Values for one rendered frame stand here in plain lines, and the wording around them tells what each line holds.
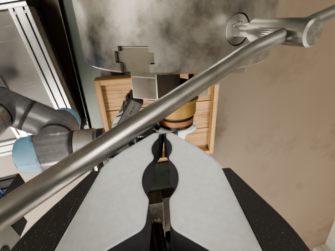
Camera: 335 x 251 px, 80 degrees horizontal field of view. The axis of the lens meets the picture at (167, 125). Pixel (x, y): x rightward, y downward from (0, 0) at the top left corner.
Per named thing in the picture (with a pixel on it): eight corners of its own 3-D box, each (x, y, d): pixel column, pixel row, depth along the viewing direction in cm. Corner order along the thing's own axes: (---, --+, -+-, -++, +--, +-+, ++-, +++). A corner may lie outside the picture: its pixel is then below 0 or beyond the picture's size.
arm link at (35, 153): (22, 127, 42) (1, 150, 35) (77, 121, 44) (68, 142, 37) (35, 158, 46) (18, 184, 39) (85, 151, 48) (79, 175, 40)
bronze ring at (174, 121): (155, 90, 35) (158, 136, 39) (206, 86, 36) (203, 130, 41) (149, 77, 43) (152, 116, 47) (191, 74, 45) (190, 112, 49)
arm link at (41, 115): (44, 93, 50) (26, 111, 41) (87, 113, 55) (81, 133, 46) (33, 119, 53) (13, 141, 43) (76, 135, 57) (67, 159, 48)
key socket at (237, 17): (231, 9, 24) (248, 8, 22) (233, 38, 26) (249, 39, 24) (208, 18, 24) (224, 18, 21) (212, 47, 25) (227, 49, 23)
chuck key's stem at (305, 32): (228, 16, 25) (327, 12, 15) (229, 35, 26) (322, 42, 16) (213, 22, 24) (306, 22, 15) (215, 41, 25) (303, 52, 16)
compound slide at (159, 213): (130, 195, 66) (130, 208, 61) (160, 190, 68) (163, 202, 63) (136, 235, 75) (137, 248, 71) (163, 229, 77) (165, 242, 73)
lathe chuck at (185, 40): (68, 4, 40) (79, -28, 15) (201, 3, 51) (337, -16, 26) (79, 51, 44) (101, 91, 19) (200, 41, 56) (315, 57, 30)
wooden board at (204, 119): (95, 76, 57) (93, 80, 53) (215, 67, 63) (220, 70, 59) (112, 162, 71) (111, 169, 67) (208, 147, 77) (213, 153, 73)
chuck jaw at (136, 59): (155, 37, 34) (116, 46, 24) (183, 37, 33) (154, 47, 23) (158, 99, 39) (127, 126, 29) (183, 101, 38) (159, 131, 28)
